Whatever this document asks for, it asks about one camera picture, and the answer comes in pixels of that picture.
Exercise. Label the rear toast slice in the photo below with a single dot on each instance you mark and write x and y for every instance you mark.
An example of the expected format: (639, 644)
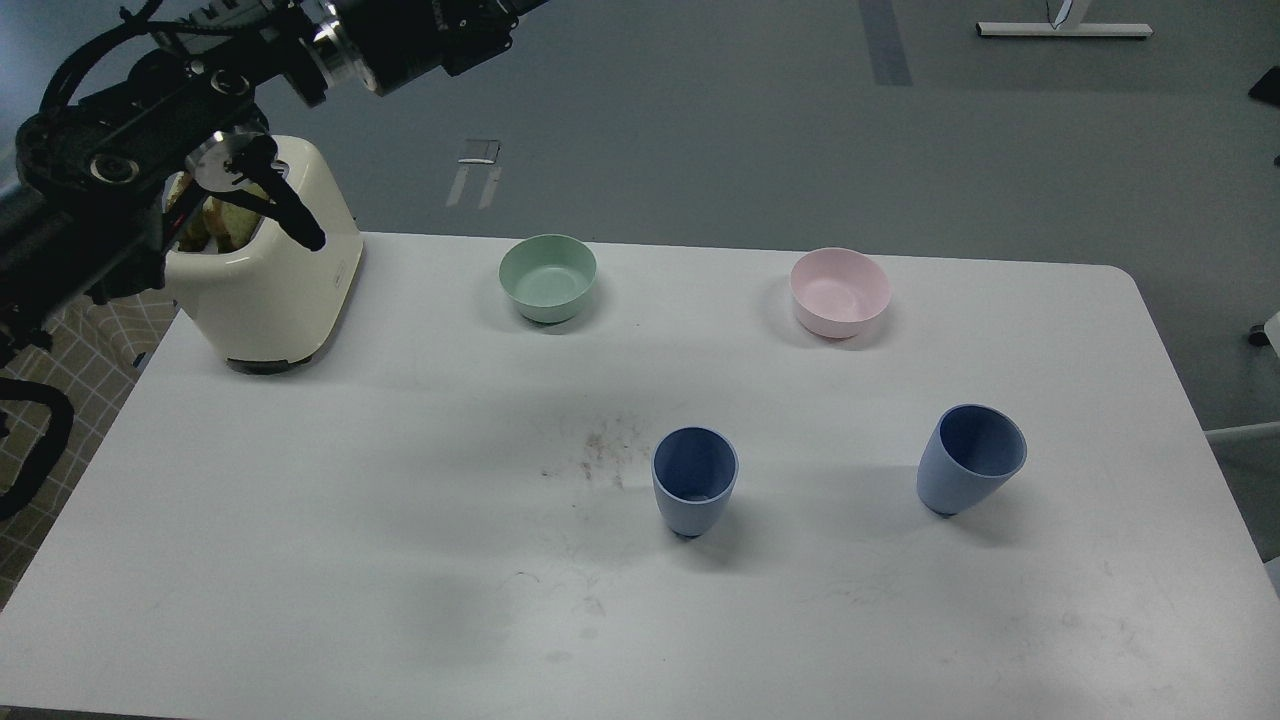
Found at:
(184, 219)

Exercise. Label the cream toaster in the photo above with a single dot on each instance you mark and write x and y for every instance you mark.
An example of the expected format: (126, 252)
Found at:
(273, 304)

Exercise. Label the green bowl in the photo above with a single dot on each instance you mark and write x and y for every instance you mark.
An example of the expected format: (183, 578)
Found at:
(549, 278)

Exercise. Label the blue cup from table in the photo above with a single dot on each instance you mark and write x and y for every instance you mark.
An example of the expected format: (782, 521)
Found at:
(694, 471)
(973, 450)

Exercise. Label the beige checkered cloth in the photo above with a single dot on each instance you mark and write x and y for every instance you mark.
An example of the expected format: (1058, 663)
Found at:
(98, 354)

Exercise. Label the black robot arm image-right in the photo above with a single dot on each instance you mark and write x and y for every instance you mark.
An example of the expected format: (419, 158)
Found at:
(1267, 88)

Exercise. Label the toast slice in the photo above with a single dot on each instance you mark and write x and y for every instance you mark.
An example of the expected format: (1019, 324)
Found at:
(184, 219)
(227, 227)

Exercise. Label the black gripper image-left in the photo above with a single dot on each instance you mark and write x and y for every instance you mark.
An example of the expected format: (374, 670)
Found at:
(390, 43)

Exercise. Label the pink bowl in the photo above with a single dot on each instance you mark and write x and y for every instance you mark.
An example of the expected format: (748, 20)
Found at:
(838, 293)

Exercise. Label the white stand base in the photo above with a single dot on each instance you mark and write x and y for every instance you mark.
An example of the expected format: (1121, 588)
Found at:
(1067, 21)

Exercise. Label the front toast slice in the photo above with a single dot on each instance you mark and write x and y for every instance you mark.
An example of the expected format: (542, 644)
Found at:
(227, 227)

